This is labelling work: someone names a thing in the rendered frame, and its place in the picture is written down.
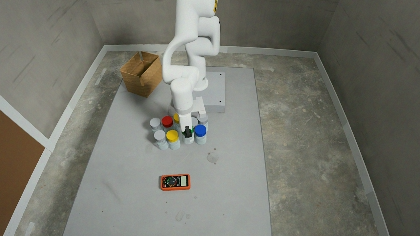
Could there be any brown cardboard box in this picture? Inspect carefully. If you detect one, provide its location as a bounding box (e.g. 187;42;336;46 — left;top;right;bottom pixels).
120;52;162;98

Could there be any bottle with red cap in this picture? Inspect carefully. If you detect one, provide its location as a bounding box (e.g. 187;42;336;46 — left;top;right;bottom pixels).
162;116;175;134

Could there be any white bottle with green cap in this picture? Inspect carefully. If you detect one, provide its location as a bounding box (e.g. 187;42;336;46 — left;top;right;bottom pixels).
182;126;194;144

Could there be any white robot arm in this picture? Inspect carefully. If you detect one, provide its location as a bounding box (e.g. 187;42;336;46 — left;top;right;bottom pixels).
162;0;220;118

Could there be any orange digital multimeter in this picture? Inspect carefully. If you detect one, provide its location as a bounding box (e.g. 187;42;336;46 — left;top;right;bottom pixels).
161;174;190;191

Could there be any white bottle with grey cap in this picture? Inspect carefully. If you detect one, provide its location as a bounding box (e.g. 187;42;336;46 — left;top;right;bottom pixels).
154;130;169;150
197;114;208;132
150;118;164;134
192;117;198;137

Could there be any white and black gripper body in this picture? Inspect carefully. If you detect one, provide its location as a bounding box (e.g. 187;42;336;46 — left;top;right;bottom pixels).
177;112;192;132

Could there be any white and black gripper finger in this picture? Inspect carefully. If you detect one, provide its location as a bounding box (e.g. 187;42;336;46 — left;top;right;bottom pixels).
184;126;192;138

